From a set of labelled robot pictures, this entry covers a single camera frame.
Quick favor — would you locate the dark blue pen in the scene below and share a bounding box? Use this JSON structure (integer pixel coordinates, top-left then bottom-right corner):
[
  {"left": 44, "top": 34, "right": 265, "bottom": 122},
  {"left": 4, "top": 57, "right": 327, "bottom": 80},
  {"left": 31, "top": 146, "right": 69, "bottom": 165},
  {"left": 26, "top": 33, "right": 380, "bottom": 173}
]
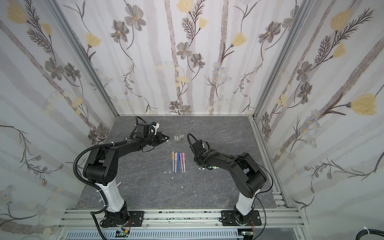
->
[{"left": 176, "top": 153, "right": 181, "bottom": 173}]

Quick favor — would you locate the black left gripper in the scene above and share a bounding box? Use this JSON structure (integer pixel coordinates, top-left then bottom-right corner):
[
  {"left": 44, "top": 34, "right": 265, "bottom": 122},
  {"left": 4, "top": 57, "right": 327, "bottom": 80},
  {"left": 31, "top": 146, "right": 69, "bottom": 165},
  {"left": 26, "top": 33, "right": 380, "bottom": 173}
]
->
[{"left": 144, "top": 132, "right": 170, "bottom": 146}]

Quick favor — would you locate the black cable bottom right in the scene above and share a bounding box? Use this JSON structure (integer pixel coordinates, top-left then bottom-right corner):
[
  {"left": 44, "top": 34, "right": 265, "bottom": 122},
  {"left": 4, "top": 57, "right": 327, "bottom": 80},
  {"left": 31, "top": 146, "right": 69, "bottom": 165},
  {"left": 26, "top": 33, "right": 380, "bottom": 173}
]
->
[{"left": 355, "top": 227, "right": 384, "bottom": 240}]

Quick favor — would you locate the purple capped pink pen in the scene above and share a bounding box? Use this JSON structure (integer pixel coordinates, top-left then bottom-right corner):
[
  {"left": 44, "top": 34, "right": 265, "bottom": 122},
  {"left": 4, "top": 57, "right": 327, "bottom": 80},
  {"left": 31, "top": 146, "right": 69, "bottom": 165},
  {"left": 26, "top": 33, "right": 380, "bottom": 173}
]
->
[{"left": 179, "top": 153, "right": 184, "bottom": 173}]

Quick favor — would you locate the white slotted cable duct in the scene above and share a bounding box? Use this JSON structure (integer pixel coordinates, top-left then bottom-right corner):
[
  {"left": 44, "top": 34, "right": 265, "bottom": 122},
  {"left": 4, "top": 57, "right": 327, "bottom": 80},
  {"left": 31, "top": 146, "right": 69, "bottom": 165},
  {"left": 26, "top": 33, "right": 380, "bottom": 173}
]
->
[{"left": 65, "top": 228, "right": 244, "bottom": 240}]

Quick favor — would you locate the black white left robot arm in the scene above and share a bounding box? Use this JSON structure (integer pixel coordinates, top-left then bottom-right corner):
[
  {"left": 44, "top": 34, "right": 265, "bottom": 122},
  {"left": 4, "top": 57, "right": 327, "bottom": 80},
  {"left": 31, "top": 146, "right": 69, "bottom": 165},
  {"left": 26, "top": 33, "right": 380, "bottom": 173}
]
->
[{"left": 83, "top": 122, "right": 170, "bottom": 228}]

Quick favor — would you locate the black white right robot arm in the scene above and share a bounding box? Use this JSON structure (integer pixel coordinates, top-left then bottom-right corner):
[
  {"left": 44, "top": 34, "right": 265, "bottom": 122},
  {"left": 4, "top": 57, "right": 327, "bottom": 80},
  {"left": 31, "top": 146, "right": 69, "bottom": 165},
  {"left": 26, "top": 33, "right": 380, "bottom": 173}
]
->
[{"left": 190, "top": 140, "right": 268, "bottom": 226}]

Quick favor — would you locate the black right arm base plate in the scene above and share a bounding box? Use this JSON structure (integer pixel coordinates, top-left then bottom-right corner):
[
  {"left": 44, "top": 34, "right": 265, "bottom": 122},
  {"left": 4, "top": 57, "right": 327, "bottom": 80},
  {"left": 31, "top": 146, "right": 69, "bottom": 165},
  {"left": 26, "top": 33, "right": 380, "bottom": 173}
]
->
[{"left": 219, "top": 210, "right": 262, "bottom": 227}]

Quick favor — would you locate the black corrugated left cable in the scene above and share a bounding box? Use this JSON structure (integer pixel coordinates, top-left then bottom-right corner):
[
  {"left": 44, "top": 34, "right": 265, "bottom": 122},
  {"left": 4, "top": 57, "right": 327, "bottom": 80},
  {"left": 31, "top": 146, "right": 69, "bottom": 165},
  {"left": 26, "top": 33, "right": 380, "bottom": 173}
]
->
[{"left": 72, "top": 140, "right": 127, "bottom": 240}]

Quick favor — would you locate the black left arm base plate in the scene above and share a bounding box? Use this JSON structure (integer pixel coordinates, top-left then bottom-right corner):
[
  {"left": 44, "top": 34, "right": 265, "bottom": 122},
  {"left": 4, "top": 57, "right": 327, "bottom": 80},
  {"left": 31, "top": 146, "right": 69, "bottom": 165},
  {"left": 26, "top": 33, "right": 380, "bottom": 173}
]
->
[{"left": 101, "top": 210, "right": 145, "bottom": 229}]

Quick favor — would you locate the aluminium front rail frame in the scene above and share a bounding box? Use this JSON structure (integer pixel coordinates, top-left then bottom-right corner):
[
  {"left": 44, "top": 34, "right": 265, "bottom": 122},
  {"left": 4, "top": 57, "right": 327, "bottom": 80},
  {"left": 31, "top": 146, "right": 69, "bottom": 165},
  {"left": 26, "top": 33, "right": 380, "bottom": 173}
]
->
[{"left": 56, "top": 208, "right": 310, "bottom": 240}]

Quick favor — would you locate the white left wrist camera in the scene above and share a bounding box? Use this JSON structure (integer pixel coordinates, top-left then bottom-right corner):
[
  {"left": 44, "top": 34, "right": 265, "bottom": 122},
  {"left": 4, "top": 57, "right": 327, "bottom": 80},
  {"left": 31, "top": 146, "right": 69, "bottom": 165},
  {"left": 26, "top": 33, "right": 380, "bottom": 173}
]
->
[{"left": 149, "top": 122, "right": 160, "bottom": 135}]

